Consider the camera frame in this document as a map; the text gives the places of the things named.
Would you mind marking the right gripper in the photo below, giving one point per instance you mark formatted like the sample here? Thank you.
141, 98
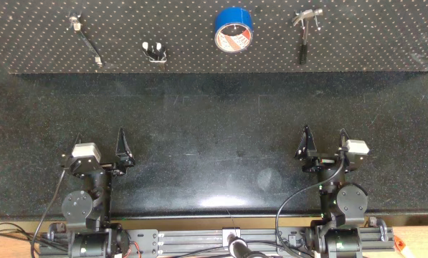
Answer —
324, 163

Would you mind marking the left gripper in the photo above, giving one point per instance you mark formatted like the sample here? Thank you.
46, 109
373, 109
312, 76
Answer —
109, 167

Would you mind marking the hammer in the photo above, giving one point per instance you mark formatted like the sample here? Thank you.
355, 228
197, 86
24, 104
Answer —
303, 50

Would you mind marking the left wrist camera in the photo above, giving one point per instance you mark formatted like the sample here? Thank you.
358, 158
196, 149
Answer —
86, 151

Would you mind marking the black pegboard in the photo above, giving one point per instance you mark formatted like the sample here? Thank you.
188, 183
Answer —
360, 46

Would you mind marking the wrench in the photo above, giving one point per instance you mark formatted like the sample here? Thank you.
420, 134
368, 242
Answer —
88, 43

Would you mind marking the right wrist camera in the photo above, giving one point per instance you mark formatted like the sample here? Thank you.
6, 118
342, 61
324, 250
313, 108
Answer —
357, 147

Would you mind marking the roll of blue tape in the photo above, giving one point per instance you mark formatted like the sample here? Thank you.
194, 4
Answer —
233, 18

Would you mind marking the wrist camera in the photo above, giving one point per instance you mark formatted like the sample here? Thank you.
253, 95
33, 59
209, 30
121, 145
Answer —
86, 151
357, 147

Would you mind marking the mounting rail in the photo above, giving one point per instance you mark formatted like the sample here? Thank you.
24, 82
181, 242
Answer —
192, 240

